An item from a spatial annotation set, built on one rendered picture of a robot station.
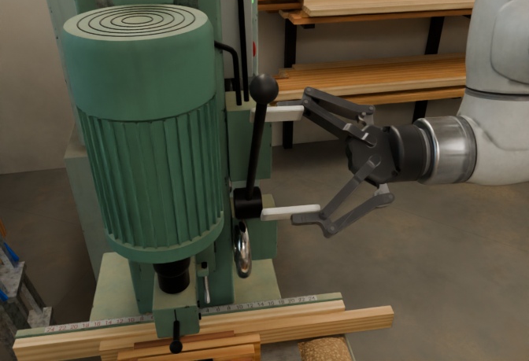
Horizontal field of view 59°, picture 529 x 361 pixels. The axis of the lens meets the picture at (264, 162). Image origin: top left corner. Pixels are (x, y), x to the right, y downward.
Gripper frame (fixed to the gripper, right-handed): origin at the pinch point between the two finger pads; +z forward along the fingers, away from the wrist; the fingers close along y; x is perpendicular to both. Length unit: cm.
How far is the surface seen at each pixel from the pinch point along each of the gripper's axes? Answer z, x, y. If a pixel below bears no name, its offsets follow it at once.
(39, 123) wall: 108, -217, 124
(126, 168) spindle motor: 16.9, 1.1, 0.0
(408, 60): -128, -190, 141
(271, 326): -2.5, -36.2, -18.1
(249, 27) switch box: -2.1, -14.0, 32.3
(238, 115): 1.1, -18.3, 16.7
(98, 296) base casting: 35, -63, -6
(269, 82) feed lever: -0.4, 9.4, 6.0
